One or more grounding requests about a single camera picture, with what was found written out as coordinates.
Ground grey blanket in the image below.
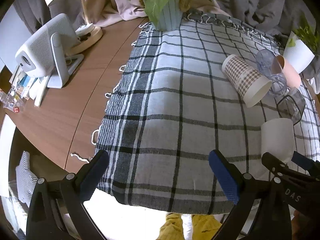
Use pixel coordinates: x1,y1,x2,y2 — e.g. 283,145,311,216
12,0,320,81

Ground white cup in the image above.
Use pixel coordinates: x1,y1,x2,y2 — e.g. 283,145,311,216
261,118,295,163

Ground checkered paper cup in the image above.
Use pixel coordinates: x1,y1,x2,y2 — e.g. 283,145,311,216
222,54,272,108

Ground small items clutter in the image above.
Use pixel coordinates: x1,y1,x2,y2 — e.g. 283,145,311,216
1,65,50,113

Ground smoky grey square glass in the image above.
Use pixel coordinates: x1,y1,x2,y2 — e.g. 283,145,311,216
277,87,306,125

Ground plaid grey white tablecloth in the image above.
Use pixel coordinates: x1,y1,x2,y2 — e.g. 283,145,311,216
96,10,283,214

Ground beige cloth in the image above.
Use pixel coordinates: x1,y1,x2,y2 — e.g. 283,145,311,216
86,0,225,27

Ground striped cushion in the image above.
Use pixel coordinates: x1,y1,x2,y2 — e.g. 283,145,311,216
15,151,38,207

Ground pink cup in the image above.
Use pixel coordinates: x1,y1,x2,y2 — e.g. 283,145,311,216
271,55,302,88

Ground yellow slippers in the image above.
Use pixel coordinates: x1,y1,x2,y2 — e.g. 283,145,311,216
157,212,222,240

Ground wooden table lamp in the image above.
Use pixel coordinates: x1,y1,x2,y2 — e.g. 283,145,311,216
44,0,103,55

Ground green plant in white pot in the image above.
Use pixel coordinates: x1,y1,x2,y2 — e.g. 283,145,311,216
283,14,319,74

